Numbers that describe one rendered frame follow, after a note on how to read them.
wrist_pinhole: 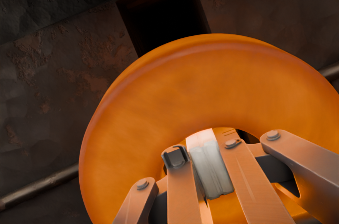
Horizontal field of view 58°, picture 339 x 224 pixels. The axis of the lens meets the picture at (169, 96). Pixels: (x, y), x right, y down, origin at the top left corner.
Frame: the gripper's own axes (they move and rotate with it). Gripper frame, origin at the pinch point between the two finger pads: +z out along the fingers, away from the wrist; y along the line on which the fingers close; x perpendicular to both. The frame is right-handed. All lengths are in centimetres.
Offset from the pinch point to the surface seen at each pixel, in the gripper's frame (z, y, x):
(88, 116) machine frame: 7.1, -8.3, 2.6
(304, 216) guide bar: -2.3, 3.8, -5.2
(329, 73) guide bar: 5.5, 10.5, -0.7
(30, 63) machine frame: 7.2, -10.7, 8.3
